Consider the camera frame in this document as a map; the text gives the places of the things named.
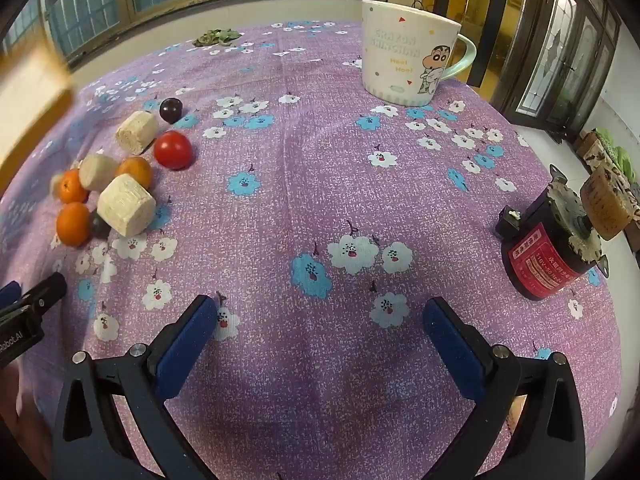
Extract large beige sugarcane piece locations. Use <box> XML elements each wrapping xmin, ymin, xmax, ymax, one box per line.
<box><xmin>96</xmin><ymin>174</ymin><xmax>157</xmax><ymax>237</ymax></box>

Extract orange mandarin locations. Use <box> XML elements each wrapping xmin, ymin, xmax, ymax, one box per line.
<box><xmin>56</xmin><ymin>202</ymin><xmax>92</xmax><ymax>248</ymax></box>
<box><xmin>116</xmin><ymin>156</ymin><xmax>153</xmax><ymax>191</ymax></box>
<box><xmin>58</xmin><ymin>169</ymin><xmax>90</xmax><ymax>204</ymax></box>

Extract black motor red label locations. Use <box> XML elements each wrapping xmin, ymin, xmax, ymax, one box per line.
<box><xmin>496</xmin><ymin>164</ymin><xmax>610</xmax><ymax>302</ymax></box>

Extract dark glass panel door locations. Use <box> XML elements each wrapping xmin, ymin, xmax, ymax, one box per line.
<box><xmin>515</xmin><ymin>0</ymin><xmax>623</xmax><ymax>133</ymax></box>

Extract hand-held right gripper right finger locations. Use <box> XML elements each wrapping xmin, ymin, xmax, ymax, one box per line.
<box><xmin>421</xmin><ymin>296</ymin><xmax>587</xmax><ymax>480</ymax></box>

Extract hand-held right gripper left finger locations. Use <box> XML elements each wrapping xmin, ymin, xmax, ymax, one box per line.
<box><xmin>51</xmin><ymin>294</ymin><xmax>221</xmax><ymax>480</ymax></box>

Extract red tomato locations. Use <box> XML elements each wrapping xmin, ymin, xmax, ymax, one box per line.
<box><xmin>153</xmin><ymin>130</ymin><xmax>194</xmax><ymax>170</ymax></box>

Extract white foam tray yellow tape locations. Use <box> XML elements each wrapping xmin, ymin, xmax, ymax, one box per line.
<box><xmin>0</xmin><ymin>35</ymin><xmax>74</xmax><ymax>192</ymax></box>

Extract cardboard box with greens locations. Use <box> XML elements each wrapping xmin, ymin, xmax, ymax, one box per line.
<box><xmin>575</xmin><ymin>127</ymin><xmax>640</xmax><ymax>186</ymax></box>

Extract dried green leaves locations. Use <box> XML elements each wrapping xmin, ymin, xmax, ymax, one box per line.
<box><xmin>192</xmin><ymin>26</ymin><xmax>244</xmax><ymax>47</ymax></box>

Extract dark purple grape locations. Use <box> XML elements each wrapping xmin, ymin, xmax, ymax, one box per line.
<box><xmin>90</xmin><ymin>210</ymin><xmax>113</xmax><ymax>239</ymax></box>
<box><xmin>159</xmin><ymin>98</ymin><xmax>184</xmax><ymax>124</ymax></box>

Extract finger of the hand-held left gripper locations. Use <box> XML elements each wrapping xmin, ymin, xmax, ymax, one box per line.
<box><xmin>20</xmin><ymin>272</ymin><xmax>68</xmax><ymax>315</ymax></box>
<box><xmin>0</xmin><ymin>282</ymin><xmax>23</xmax><ymax>312</ymax></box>

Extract purple floral tablecloth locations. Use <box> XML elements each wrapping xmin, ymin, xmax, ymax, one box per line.
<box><xmin>0</xmin><ymin>19</ymin><xmax>626</xmax><ymax>480</ymax></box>

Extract brown cork block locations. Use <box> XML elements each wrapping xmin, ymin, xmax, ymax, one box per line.
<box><xmin>580</xmin><ymin>164</ymin><xmax>637</xmax><ymax>241</ymax></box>

